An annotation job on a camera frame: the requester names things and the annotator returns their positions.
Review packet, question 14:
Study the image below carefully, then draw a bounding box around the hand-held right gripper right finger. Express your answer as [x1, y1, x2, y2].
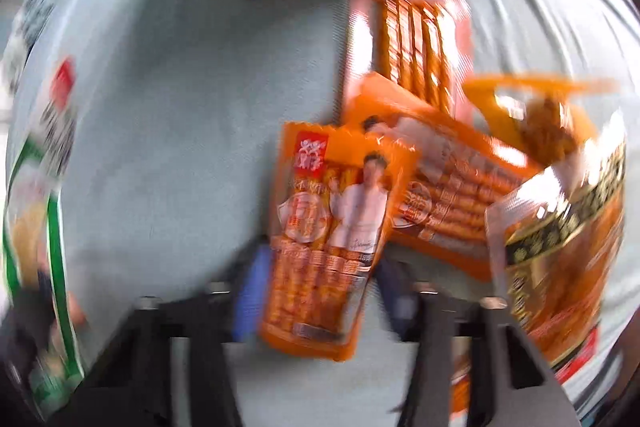
[375, 257, 581, 427]

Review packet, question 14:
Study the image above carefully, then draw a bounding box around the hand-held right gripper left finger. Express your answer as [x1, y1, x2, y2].
[75, 247, 273, 427]

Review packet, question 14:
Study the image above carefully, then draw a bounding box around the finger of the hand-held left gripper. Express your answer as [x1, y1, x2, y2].
[0, 267, 61, 388]

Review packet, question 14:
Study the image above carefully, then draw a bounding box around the orange portrait-print snack packet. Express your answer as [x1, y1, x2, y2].
[257, 121, 418, 363]
[345, 74, 543, 283]

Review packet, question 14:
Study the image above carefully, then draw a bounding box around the green and white snack packet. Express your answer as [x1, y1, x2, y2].
[0, 57, 86, 423]

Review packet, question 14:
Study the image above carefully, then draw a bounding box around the clear orange black-bordered snack packet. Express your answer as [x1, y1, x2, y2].
[450, 107, 628, 418]

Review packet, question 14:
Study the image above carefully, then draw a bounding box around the pink packet of orange sticks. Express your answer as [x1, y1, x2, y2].
[342, 0, 473, 125]

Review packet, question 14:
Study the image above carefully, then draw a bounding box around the orange fried snack packet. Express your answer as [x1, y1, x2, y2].
[462, 74, 618, 172]

